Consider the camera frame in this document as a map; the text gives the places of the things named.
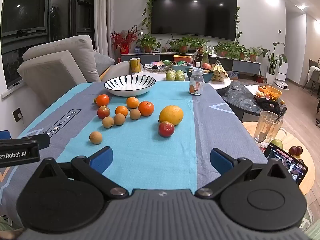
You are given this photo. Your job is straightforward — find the orange box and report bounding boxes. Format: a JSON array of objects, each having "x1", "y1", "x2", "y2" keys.
[{"x1": 173, "y1": 55, "x2": 193, "y2": 63}]

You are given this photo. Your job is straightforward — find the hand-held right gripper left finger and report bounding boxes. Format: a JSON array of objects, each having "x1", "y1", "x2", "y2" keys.
[{"x1": 35, "y1": 146, "x2": 129, "y2": 197}]

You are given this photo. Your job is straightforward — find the row of green potted plants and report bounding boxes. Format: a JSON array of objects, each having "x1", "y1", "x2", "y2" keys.
[{"x1": 136, "y1": 34, "x2": 262, "y2": 62}]

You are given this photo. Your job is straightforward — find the dining chair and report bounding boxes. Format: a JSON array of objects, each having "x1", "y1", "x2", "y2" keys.
[{"x1": 302, "y1": 59, "x2": 320, "y2": 95}]

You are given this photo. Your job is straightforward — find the black smartphone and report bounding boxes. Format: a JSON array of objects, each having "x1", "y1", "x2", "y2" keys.
[{"x1": 264, "y1": 143, "x2": 308, "y2": 187}]

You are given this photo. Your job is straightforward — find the yellow can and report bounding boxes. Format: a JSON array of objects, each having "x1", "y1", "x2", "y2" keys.
[{"x1": 129, "y1": 57, "x2": 142, "y2": 74}]

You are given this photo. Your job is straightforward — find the beige sofa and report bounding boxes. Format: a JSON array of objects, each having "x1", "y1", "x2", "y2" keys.
[{"x1": 17, "y1": 35, "x2": 130, "y2": 105}]

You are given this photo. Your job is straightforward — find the bunch of bananas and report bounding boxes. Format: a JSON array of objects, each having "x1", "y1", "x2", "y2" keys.
[{"x1": 211, "y1": 60, "x2": 229, "y2": 82}]

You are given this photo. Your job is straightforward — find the clear jar with orange label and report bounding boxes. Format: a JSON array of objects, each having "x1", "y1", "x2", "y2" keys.
[{"x1": 189, "y1": 67, "x2": 204, "y2": 96}]

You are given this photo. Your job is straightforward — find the round wooden table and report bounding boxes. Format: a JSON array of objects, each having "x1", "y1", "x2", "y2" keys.
[{"x1": 242, "y1": 121, "x2": 316, "y2": 195}]

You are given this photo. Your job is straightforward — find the grey cushion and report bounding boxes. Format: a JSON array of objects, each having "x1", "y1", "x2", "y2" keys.
[{"x1": 94, "y1": 52, "x2": 115, "y2": 77}]

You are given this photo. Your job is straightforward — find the white round table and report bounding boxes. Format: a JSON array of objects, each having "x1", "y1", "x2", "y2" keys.
[{"x1": 140, "y1": 67, "x2": 232, "y2": 90}]

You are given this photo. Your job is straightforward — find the white robot vacuum dock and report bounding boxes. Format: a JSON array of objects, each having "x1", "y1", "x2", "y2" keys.
[{"x1": 275, "y1": 62, "x2": 288, "y2": 85}]

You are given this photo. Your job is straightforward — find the white curtain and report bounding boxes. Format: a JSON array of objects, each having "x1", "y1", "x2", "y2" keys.
[{"x1": 94, "y1": 0, "x2": 115, "y2": 60}]

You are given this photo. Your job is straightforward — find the teal bowl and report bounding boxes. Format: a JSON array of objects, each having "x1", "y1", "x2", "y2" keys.
[{"x1": 185, "y1": 67, "x2": 215, "y2": 83}]

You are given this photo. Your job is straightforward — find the glass mug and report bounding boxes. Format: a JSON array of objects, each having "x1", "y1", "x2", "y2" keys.
[{"x1": 253, "y1": 110, "x2": 287, "y2": 144}]

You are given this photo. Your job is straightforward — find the black cloth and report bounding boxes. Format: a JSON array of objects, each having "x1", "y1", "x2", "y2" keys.
[{"x1": 254, "y1": 97, "x2": 282, "y2": 114}]

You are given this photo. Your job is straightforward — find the dark marble table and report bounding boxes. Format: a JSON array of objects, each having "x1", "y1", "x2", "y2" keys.
[{"x1": 220, "y1": 81, "x2": 288, "y2": 123}]

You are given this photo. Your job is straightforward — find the red berry decoration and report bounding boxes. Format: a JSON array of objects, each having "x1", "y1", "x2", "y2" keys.
[{"x1": 111, "y1": 26, "x2": 138, "y2": 54}]

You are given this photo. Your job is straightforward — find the blue and grey tablecloth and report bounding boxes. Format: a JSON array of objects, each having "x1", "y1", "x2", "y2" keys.
[{"x1": 0, "y1": 81, "x2": 269, "y2": 230}]

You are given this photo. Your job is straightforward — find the dark window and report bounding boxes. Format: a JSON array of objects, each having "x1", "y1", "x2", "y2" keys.
[{"x1": 0, "y1": 0, "x2": 97, "y2": 88}]

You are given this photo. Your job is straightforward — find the striped white bowl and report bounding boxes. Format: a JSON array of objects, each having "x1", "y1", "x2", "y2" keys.
[{"x1": 104, "y1": 75, "x2": 157, "y2": 97}]

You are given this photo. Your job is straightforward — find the orange basket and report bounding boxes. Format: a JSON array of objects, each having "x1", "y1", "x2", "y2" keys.
[{"x1": 262, "y1": 86, "x2": 282, "y2": 100}]

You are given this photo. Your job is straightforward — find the large yellow orange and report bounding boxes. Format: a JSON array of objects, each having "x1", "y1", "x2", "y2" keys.
[{"x1": 159, "y1": 105, "x2": 184, "y2": 126}]

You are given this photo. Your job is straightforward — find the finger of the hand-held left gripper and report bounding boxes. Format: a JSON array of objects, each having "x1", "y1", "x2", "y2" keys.
[{"x1": 15, "y1": 133, "x2": 50, "y2": 150}]

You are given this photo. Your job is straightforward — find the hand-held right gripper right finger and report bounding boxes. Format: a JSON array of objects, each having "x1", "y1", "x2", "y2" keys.
[{"x1": 194, "y1": 148, "x2": 287, "y2": 198}]

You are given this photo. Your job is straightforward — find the tall plant in white pot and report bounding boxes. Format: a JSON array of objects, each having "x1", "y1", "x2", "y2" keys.
[{"x1": 260, "y1": 42, "x2": 288, "y2": 85}]

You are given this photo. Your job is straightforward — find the group of green apples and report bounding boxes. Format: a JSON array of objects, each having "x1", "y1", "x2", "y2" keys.
[{"x1": 166, "y1": 70, "x2": 186, "y2": 82}]

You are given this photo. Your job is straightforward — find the white paper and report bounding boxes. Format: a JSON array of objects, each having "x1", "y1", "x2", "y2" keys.
[{"x1": 244, "y1": 84, "x2": 262, "y2": 97}]

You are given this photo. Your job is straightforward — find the grey television cabinet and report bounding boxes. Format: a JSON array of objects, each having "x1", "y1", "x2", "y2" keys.
[{"x1": 121, "y1": 52, "x2": 262, "y2": 74}]

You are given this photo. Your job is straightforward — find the glass plate of snacks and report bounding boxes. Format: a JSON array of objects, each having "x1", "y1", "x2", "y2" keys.
[{"x1": 144, "y1": 64, "x2": 172, "y2": 73}]

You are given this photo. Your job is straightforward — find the black wall television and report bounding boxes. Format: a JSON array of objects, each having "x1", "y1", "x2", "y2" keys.
[{"x1": 151, "y1": 0, "x2": 238, "y2": 41}]

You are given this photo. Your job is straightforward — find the metal spoon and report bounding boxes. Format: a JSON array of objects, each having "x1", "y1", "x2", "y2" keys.
[{"x1": 274, "y1": 106, "x2": 287, "y2": 125}]

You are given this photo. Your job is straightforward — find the spider plant in vase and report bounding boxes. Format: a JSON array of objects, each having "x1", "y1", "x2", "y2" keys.
[{"x1": 195, "y1": 42, "x2": 215, "y2": 64}]

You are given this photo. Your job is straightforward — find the teal rectangular basin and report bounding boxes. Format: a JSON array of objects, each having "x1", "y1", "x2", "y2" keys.
[{"x1": 171, "y1": 64, "x2": 193, "y2": 72}]

